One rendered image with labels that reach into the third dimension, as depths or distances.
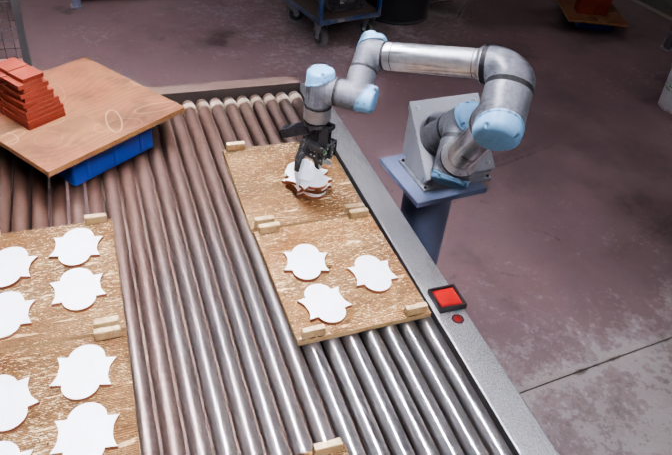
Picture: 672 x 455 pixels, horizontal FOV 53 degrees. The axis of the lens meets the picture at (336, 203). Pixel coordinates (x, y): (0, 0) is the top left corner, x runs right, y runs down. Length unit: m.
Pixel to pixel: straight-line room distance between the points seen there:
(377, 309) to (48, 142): 1.07
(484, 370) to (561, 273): 1.83
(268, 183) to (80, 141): 0.56
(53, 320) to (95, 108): 0.80
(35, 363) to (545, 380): 2.00
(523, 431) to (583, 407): 1.35
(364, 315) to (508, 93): 0.63
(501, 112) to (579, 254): 2.07
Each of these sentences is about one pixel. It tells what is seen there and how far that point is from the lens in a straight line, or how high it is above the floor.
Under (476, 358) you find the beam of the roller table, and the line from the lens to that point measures 1.68.
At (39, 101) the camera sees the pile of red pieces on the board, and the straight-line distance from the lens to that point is 2.17.
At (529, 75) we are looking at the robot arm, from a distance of 1.66.
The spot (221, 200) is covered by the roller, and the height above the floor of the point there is 0.92.
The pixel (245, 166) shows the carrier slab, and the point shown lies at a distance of 2.13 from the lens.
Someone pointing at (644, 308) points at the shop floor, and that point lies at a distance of 3.45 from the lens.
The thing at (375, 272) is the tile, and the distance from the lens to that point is 1.77.
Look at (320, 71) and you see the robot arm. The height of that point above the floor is 1.36.
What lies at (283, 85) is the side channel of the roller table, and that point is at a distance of 2.58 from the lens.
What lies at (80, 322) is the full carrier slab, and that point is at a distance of 1.69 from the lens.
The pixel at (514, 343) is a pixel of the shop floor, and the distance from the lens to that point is 3.03.
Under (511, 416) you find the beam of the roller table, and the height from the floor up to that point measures 0.91.
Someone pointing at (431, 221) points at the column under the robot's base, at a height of 0.72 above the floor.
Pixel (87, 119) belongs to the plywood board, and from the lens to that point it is 2.21.
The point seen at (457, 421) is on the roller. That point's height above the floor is 0.92.
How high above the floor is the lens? 2.15
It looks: 37 degrees down
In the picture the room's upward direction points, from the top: 6 degrees clockwise
